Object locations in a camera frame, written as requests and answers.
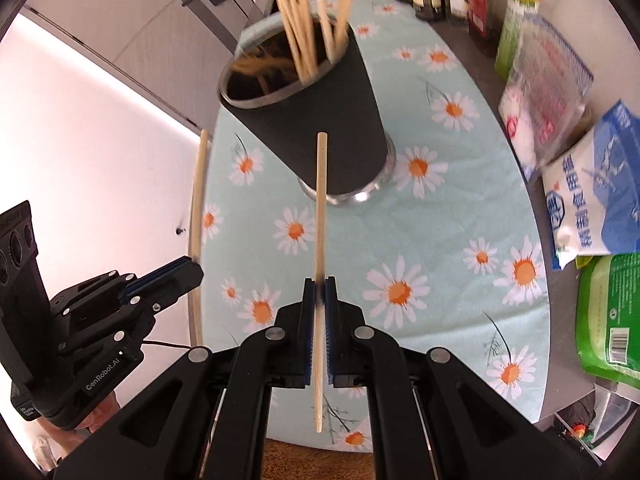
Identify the green label plastic bottle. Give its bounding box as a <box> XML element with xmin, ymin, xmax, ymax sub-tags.
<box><xmin>495</xmin><ymin>0</ymin><xmax>545</xmax><ymax>80</ymax></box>

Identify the black chopstick holder cup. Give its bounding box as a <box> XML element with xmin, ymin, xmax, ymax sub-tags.
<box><xmin>216</xmin><ymin>12</ymin><xmax>397</xmax><ymax>208</ymax></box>

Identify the bundle of wooden chopsticks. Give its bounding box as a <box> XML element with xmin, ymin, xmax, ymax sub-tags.
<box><xmin>271</xmin><ymin>0</ymin><xmax>354</xmax><ymax>86</ymax></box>

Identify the clear plastic box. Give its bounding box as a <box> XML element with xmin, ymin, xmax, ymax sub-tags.
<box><xmin>552</xmin><ymin>375</ymin><xmax>633</xmax><ymax>461</ymax></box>

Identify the clear bag of white sugar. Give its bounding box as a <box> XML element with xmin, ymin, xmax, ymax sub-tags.
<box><xmin>501</xmin><ymin>12</ymin><xmax>597</xmax><ymax>183</ymax></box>

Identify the wooden chopstick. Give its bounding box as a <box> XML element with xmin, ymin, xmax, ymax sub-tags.
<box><xmin>190</xmin><ymin>129</ymin><xmax>211</xmax><ymax>348</ymax></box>
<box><xmin>312</xmin><ymin>132</ymin><xmax>330</xmax><ymax>433</ymax></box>

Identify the light blue daisy tablecloth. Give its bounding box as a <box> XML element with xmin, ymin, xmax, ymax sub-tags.
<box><xmin>192</xmin><ymin>0</ymin><xmax>551</xmax><ymax>448</ymax></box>

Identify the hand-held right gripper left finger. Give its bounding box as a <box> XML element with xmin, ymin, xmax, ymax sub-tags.
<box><xmin>52</xmin><ymin>276</ymin><xmax>318</xmax><ymax>480</ymax></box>

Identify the green plastic packet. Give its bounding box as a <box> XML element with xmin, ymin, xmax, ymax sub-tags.
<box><xmin>575</xmin><ymin>252</ymin><xmax>640</xmax><ymax>386</ymax></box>

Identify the white and blue salt bag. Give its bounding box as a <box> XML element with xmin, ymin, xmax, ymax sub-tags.
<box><xmin>541</xmin><ymin>100</ymin><xmax>640</xmax><ymax>272</ymax></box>

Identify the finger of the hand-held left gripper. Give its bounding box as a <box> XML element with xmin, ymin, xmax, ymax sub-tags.
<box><xmin>56</xmin><ymin>259</ymin><xmax>206</xmax><ymax>362</ymax></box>
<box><xmin>50</xmin><ymin>255</ymin><xmax>194</xmax><ymax>319</ymax></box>

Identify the grey door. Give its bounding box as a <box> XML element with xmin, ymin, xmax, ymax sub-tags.
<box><xmin>22</xmin><ymin>0</ymin><xmax>266</xmax><ymax>133</ymax></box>

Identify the person's left hand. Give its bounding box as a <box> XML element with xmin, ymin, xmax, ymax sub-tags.
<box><xmin>35</xmin><ymin>390</ymin><xmax>121</xmax><ymax>466</ymax></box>

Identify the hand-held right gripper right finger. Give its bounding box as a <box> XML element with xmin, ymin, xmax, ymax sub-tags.
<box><xmin>324</xmin><ymin>275</ymin><xmax>583</xmax><ymax>480</ymax></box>

